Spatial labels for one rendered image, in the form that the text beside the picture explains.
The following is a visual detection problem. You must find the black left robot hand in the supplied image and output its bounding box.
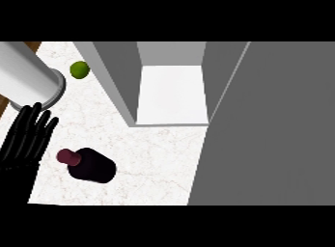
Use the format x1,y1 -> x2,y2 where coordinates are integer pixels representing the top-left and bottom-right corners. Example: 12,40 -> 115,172
0,101 -> 60,206

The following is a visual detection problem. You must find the dark wine bottle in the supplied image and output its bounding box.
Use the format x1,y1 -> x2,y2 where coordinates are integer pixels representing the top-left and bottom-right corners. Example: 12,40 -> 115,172
56,147 -> 116,184

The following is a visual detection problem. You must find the grey open cabinet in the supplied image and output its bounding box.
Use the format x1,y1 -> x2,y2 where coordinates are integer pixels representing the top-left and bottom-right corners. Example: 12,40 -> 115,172
72,41 -> 252,128

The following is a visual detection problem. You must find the grey cabinet door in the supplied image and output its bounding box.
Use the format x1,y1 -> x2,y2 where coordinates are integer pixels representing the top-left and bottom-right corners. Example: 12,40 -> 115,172
187,41 -> 335,206

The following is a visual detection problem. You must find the white cylindrical container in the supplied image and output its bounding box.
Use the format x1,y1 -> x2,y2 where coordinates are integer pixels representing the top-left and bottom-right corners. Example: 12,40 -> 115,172
0,41 -> 66,112

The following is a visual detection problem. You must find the green lime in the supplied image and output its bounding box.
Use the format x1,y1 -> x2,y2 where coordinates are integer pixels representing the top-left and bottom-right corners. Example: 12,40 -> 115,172
68,60 -> 91,80

